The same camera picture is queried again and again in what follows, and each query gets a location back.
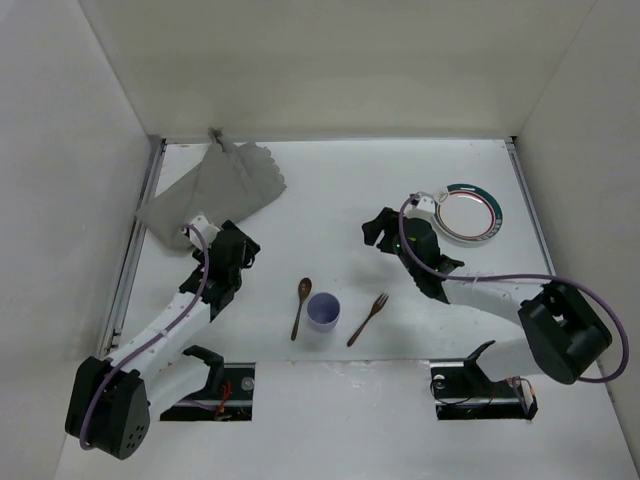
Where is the grey cloth placemat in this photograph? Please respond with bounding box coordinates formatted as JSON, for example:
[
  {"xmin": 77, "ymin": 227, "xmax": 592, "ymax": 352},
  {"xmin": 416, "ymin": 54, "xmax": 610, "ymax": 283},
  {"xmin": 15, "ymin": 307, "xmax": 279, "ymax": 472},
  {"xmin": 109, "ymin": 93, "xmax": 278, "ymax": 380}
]
[{"xmin": 136, "ymin": 129, "xmax": 286, "ymax": 251}]

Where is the lilac plastic cup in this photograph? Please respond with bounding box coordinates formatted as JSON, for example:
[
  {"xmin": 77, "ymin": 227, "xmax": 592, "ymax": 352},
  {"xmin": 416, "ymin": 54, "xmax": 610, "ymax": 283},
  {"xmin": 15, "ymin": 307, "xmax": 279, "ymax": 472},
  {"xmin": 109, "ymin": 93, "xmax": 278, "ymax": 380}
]
[{"xmin": 306, "ymin": 292, "xmax": 341, "ymax": 333}]

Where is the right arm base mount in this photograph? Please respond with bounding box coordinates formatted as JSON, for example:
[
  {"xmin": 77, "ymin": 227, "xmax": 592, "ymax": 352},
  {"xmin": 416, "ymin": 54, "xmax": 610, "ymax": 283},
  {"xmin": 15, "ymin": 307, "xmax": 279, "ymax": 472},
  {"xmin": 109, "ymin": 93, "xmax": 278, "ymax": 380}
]
[{"xmin": 429, "ymin": 361, "xmax": 538, "ymax": 421}]

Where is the aluminium table rail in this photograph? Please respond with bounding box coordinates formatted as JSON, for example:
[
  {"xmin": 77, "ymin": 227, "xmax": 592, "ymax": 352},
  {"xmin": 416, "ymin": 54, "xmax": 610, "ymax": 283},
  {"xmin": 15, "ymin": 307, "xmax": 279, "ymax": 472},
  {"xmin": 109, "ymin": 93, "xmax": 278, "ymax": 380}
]
[
  {"xmin": 96, "ymin": 135, "xmax": 166, "ymax": 357},
  {"xmin": 505, "ymin": 137, "xmax": 556, "ymax": 274}
]

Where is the white plate with coloured rim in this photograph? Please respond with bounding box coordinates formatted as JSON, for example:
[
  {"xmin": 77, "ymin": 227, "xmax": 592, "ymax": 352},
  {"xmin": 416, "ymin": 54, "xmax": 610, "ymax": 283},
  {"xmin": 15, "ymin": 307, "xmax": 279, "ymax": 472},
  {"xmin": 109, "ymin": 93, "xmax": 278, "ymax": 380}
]
[{"xmin": 433, "ymin": 183, "xmax": 504, "ymax": 244}]

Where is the left aluminium table rail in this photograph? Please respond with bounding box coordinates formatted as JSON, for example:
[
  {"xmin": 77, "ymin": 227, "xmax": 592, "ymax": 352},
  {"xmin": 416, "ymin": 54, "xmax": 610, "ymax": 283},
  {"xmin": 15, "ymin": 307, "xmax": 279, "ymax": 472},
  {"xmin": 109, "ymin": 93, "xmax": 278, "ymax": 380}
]
[{"xmin": 96, "ymin": 135, "xmax": 166, "ymax": 357}]

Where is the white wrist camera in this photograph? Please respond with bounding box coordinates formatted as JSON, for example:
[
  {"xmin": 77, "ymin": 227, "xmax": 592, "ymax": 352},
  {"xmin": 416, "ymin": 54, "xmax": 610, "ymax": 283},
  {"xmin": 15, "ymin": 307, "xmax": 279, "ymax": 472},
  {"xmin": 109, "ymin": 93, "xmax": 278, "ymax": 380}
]
[
  {"xmin": 182, "ymin": 213, "xmax": 220, "ymax": 250},
  {"xmin": 408, "ymin": 193, "xmax": 438, "ymax": 219}
]

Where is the dark wooden fork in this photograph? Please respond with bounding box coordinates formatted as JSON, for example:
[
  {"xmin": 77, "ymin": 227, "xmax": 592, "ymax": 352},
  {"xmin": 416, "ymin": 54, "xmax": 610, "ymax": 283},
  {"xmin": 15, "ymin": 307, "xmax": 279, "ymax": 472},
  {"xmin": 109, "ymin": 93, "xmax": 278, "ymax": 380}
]
[{"xmin": 346, "ymin": 293, "xmax": 389, "ymax": 348}]

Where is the right aluminium table rail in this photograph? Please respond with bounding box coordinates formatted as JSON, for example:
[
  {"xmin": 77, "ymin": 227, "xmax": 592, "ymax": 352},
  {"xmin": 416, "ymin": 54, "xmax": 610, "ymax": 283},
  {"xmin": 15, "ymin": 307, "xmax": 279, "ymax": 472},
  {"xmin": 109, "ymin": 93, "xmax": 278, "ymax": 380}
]
[{"xmin": 505, "ymin": 137, "xmax": 556, "ymax": 274}]

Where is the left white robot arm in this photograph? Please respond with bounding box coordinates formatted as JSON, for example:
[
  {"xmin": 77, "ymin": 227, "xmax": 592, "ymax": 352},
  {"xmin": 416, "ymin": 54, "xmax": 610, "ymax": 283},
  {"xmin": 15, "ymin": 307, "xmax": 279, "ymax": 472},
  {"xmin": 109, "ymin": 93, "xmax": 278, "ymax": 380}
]
[{"xmin": 65, "ymin": 218, "xmax": 260, "ymax": 460}]

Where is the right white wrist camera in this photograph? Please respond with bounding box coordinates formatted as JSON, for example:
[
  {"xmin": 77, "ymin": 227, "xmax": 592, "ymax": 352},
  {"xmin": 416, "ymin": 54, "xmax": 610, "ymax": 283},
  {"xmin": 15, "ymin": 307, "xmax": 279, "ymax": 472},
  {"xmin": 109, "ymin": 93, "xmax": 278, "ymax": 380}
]
[{"xmin": 408, "ymin": 193, "xmax": 438, "ymax": 219}]

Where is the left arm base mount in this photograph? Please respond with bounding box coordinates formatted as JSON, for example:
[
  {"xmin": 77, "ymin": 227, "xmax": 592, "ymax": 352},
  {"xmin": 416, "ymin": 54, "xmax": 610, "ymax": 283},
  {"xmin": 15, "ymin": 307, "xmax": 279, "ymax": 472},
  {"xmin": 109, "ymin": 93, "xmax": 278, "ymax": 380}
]
[{"xmin": 160, "ymin": 363, "xmax": 256, "ymax": 423}]

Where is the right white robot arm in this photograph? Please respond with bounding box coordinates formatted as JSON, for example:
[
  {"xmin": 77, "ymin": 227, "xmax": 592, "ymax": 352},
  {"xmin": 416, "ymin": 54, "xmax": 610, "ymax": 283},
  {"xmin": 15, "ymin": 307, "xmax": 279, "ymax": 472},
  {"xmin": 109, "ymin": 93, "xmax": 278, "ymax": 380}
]
[{"xmin": 362, "ymin": 208, "xmax": 612, "ymax": 385}]

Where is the dark wooden spoon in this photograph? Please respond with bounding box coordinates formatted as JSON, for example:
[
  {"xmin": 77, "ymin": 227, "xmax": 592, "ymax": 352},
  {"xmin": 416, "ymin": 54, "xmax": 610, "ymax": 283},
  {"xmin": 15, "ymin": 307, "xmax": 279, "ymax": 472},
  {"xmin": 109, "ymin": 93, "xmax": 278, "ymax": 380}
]
[{"xmin": 290, "ymin": 277, "xmax": 312, "ymax": 341}]

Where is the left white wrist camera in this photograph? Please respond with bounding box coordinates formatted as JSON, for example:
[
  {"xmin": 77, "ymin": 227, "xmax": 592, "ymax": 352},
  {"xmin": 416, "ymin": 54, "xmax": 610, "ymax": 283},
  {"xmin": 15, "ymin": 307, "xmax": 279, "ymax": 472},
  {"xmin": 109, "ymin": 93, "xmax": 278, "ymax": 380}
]
[{"xmin": 182, "ymin": 213, "xmax": 220, "ymax": 250}]

